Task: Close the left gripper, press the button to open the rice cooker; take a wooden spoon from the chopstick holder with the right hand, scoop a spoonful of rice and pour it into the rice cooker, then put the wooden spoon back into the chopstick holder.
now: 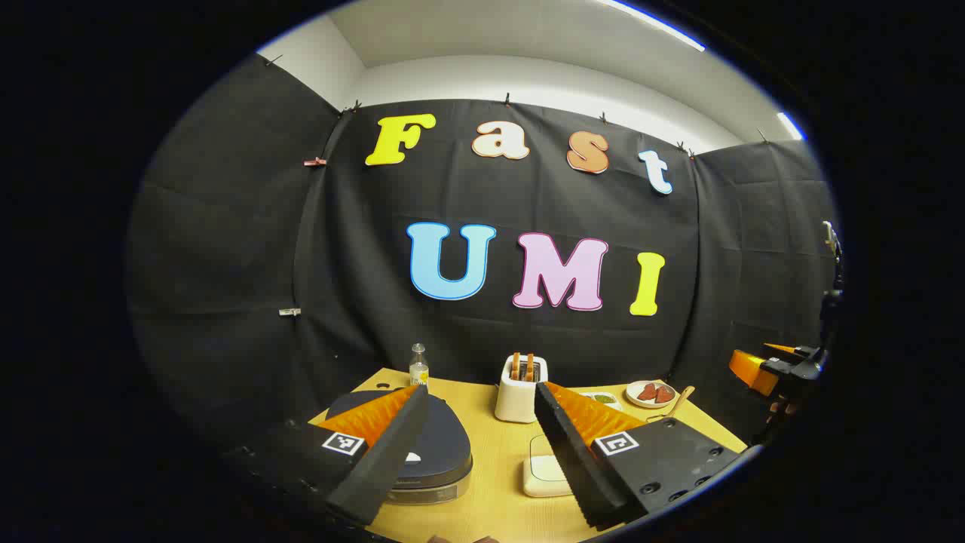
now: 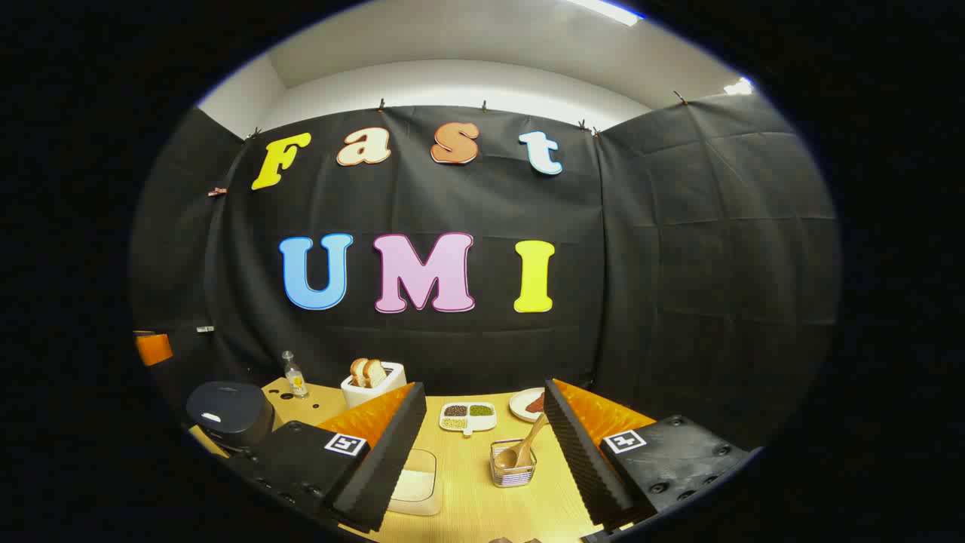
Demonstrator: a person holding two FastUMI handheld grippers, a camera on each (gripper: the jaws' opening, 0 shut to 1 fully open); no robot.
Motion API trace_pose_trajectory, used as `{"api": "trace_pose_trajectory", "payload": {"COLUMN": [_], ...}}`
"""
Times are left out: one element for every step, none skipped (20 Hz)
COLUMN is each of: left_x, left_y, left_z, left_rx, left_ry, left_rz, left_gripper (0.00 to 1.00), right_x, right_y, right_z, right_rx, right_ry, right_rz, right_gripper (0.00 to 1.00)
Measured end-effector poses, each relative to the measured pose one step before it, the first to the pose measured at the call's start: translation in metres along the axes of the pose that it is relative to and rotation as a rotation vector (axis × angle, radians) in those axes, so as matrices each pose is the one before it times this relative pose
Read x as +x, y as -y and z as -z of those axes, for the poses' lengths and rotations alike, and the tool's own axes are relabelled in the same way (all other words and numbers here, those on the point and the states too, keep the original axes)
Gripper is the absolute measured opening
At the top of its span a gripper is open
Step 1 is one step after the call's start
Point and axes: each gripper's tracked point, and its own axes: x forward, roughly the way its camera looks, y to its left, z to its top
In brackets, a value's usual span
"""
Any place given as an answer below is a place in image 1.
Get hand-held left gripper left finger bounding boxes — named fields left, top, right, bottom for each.
left=226, top=385, right=430, bottom=526

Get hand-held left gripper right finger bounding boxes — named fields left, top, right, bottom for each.
left=534, top=381, right=762, bottom=531

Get dark blue rice cooker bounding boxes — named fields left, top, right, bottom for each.
left=324, top=388, right=473, bottom=505

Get wooden spoon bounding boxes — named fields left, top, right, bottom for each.
left=666, top=385, right=696, bottom=420

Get white toaster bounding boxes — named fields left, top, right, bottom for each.
left=495, top=353, right=549, bottom=424

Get round white plate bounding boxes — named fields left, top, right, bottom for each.
left=626, top=380, right=677, bottom=409

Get black backdrop cloth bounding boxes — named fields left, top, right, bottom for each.
left=127, top=54, right=839, bottom=453

